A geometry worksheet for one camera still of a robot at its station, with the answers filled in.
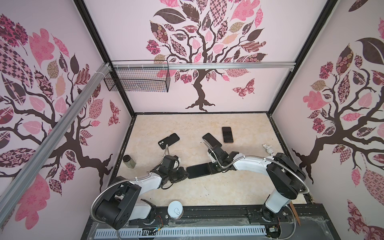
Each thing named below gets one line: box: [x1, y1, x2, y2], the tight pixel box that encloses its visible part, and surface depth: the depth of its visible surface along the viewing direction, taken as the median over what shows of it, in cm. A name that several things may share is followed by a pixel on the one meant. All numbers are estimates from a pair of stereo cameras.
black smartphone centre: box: [202, 133, 222, 148], surface depth 108 cm
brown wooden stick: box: [289, 201, 301, 226], surface depth 76 cm
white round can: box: [167, 200, 184, 220], surface depth 73 cm
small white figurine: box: [263, 144, 275, 156], surface depth 98 cm
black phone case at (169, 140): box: [158, 133, 180, 150], surface depth 106 cm
